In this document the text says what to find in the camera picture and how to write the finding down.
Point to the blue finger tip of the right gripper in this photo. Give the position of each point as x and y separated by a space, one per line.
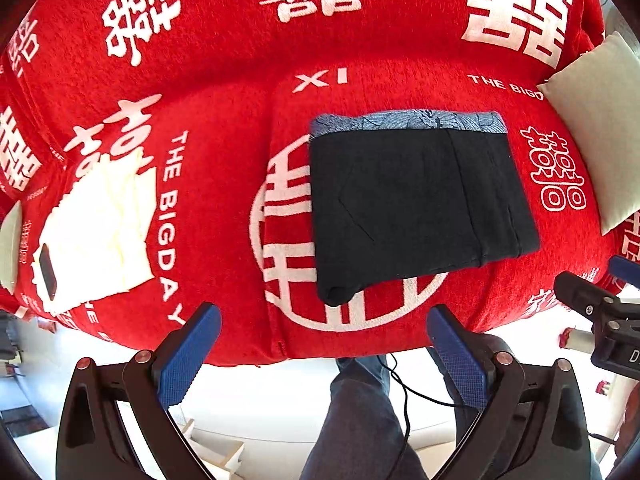
626 270

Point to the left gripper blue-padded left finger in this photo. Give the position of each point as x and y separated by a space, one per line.
182 353

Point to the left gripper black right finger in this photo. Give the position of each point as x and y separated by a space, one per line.
466 358

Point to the black pants with grey waistband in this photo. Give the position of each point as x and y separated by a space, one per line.
407 193

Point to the person's blue jeans legs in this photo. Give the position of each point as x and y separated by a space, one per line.
533 427

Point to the white folded cloth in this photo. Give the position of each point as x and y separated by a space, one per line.
97 237

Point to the beige pillow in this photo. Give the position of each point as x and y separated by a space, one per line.
597 96

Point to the red blanket with white characters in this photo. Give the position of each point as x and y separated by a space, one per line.
218 97

